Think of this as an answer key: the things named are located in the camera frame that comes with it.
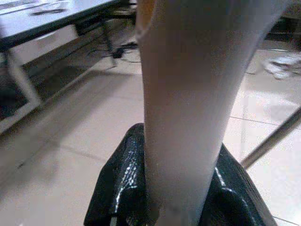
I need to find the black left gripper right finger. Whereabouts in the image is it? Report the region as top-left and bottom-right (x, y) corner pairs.
(199, 144), (278, 226)

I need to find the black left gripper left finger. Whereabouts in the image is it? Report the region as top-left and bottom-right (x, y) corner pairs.
(84, 122), (151, 226)

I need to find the white broom handle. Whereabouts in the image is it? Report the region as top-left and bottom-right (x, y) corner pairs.
(135, 0), (289, 226)

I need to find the thin metal pole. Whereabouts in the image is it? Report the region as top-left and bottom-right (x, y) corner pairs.
(241, 112), (301, 169)

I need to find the white desk with dark edge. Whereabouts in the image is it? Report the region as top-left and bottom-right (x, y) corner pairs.
(0, 0), (123, 135)

